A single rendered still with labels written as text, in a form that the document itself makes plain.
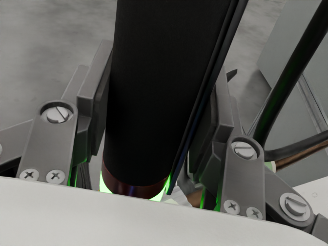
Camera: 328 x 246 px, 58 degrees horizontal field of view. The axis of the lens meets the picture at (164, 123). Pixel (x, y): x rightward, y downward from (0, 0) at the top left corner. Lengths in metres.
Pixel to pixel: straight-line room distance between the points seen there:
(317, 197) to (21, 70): 2.58
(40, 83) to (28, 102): 0.25
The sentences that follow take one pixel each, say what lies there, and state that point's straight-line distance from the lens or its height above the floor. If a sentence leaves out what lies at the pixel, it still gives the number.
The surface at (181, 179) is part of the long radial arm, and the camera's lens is 0.68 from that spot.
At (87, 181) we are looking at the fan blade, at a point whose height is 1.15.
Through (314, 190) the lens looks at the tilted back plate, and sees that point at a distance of 0.63.
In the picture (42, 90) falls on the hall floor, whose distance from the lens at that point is 2.64.
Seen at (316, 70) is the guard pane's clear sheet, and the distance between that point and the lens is 1.47.
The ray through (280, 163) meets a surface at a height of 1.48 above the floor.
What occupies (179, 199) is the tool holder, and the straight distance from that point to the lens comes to 0.23.
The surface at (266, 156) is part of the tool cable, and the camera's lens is 0.24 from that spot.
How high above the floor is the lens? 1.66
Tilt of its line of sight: 43 degrees down
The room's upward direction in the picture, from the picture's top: 16 degrees clockwise
